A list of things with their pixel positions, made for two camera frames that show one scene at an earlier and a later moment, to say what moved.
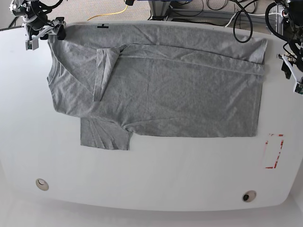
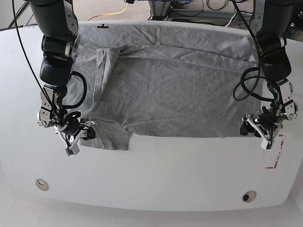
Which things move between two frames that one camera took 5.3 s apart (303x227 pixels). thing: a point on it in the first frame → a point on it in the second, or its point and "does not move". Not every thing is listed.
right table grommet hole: [249, 196] does not move
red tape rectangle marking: [266, 143] does not move
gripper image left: [56, 27] → [75, 128]
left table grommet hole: [42, 184] does not move
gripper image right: [289, 59] → [266, 124]
